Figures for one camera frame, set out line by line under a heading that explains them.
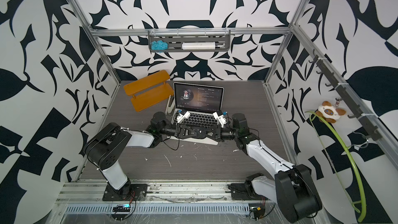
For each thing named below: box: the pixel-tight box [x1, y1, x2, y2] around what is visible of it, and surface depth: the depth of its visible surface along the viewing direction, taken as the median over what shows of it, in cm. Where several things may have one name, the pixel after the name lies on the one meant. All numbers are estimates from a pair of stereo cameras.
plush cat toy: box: [315, 101, 347, 124], surface depth 61 cm
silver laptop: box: [167, 135, 219, 146], surface depth 77 cm
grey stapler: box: [165, 94, 176, 115], surface depth 107 cm
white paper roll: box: [181, 42, 216, 50], surface depth 91 cm
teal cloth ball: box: [150, 39, 169, 53], surface depth 93 cm
